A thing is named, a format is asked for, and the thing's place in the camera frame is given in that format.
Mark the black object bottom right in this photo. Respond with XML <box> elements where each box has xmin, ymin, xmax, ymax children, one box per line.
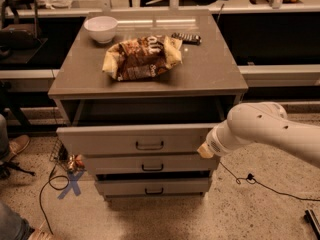
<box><xmin>304</xmin><ymin>210</ymin><xmax>320</xmax><ymax>240</ymax></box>

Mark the brown yellow chip bag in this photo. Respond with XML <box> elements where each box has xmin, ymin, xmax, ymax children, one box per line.
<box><xmin>102</xmin><ymin>35</ymin><xmax>182</xmax><ymax>81</ymax></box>

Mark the grey middle drawer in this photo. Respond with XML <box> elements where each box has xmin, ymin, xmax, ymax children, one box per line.
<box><xmin>83</xmin><ymin>154</ymin><xmax>218</xmax><ymax>175</ymax></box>

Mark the black floor cable right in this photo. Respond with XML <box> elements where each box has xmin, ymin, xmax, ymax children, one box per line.
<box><xmin>219</xmin><ymin>161</ymin><xmax>320</xmax><ymax>203</ymax></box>

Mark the black floor cable left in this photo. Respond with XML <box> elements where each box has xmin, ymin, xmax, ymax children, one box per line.
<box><xmin>38</xmin><ymin>163</ymin><xmax>70</xmax><ymax>235</ymax></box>

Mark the blue jeans leg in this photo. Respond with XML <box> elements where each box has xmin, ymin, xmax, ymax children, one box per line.
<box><xmin>0</xmin><ymin>202</ymin><xmax>34</xmax><ymax>240</ymax></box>

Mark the dark candy bar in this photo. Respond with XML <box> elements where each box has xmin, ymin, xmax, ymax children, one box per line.
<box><xmin>172</xmin><ymin>33</ymin><xmax>202</xmax><ymax>45</ymax></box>

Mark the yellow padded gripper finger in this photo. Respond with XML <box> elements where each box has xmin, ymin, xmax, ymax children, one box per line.
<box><xmin>197</xmin><ymin>142</ymin><xmax>214</xmax><ymax>159</ymax></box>

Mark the grey top drawer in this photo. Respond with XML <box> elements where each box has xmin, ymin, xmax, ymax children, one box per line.
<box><xmin>55</xmin><ymin>98</ymin><xmax>241</xmax><ymax>157</ymax></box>

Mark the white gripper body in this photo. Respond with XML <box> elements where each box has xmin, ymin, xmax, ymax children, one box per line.
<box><xmin>205</xmin><ymin>121</ymin><xmax>247</xmax><ymax>157</ymax></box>

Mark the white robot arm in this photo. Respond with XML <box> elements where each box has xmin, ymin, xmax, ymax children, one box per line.
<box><xmin>197</xmin><ymin>102</ymin><xmax>320</xmax><ymax>167</ymax></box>

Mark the black floor cable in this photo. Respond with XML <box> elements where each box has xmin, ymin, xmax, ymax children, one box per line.
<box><xmin>38</xmin><ymin>163</ymin><xmax>70</xmax><ymax>235</ymax></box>
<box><xmin>219</xmin><ymin>161</ymin><xmax>320</xmax><ymax>203</ymax></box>

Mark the black bag on shelf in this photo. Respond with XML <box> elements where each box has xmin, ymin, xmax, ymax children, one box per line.
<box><xmin>0</xmin><ymin>0</ymin><xmax>43</xmax><ymax>51</ymax></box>

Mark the blue tape cross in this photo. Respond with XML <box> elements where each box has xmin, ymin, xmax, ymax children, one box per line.
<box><xmin>58</xmin><ymin>171</ymin><xmax>84</xmax><ymax>200</ymax></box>

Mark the grey bottom drawer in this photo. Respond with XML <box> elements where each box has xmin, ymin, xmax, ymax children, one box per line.
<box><xmin>95</xmin><ymin>178</ymin><xmax>212</xmax><ymax>197</ymax></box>

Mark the tan shoe bottom left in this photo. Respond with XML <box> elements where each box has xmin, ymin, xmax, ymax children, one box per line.
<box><xmin>28</xmin><ymin>229</ymin><xmax>62</xmax><ymax>240</ymax></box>

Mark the white ceramic bowl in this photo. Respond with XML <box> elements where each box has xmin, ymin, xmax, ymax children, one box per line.
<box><xmin>84</xmin><ymin>16</ymin><xmax>118</xmax><ymax>44</ymax></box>

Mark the grey drawer cabinet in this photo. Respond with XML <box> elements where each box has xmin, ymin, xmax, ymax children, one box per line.
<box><xmin>47</xmin><ymin>10</ymin><xmax>249</xmax><ymax>202</ymax></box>

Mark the brown shoe left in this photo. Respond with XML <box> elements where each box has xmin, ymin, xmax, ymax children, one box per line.
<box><xmin>9</xmin><ymin>135</ymin><xmax>30</xmax><ymax>156</ymax></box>

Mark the wire basket on floor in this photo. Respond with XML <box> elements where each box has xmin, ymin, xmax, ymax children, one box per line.
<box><xmin>50</xmin><ymin>139</ymin><xmax>85</xmax><ymax>173</ymax></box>

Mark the grey drawer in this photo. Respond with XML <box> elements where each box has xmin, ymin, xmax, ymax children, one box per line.
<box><xmin>95</xmin><ymin>178</ymin><xmax>212</xmax><ymax>197</ymax></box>
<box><xmin>83</xmin><ymin>154</ymin><xmax>218</xmax><ymax>175</ymax></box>
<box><xmin>55</xmin><ymin>98</ymin><xmax>241</xmax><ymax>157</ymax></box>

